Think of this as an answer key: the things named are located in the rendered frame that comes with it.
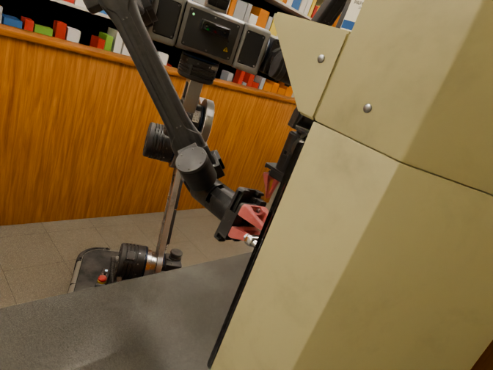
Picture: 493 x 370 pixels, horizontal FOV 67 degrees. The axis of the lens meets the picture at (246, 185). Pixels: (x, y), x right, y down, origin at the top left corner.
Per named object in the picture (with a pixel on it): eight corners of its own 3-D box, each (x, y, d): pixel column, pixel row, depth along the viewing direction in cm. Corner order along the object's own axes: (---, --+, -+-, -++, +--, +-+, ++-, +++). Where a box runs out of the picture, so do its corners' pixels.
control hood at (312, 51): (414, 139, 66) (442, 84, 62) (312, 120, 42) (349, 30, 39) (360, 116, 72) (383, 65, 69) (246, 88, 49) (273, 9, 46)
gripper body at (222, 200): (245, 191, 62) (217, 171, 66) (219, 243, 64) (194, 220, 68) (267, 194, 67) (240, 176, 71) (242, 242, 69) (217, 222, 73)
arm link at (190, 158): (220, 156, 78) (183, 173, 78) (201, 117, 69) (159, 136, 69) (238, 197, 71) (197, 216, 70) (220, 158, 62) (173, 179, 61)
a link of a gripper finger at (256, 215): (274, 227, 57) (235, 197, 63) (254, 266, 59) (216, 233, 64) (296, 228, 63) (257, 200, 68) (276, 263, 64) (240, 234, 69)
